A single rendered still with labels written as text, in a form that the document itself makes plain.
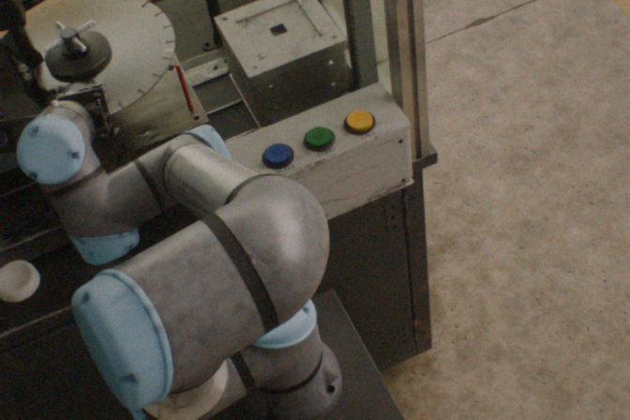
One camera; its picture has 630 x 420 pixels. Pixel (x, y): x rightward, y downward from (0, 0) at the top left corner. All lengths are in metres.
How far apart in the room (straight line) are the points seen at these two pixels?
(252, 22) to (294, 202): 0.90
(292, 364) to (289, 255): 0.46
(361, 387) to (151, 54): 0.65
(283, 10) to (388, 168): 0.37
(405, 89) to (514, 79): 1.35
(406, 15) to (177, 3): 0.75
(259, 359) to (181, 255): 0.44
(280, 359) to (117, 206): 0.28
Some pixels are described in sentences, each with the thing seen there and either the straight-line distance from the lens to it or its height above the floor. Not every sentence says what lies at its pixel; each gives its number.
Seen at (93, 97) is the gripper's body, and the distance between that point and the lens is 1.33.
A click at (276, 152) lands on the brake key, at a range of 1.44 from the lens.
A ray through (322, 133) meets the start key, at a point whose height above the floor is 0.91.
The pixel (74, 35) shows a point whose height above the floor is 1.00.
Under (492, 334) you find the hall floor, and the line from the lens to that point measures 2.29.
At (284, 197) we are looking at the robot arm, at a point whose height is 1.34.
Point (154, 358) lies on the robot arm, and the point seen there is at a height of 1.33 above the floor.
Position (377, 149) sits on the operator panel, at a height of 0.87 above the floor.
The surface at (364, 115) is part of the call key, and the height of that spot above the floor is 0.91.
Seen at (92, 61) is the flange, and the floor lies 0.96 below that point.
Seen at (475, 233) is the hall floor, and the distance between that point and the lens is 2.45.
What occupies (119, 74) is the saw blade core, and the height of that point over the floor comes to 0.95.
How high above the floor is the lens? 1.97
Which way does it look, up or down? 49 degrees down
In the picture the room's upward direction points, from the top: 11 degrees counter-clockwise
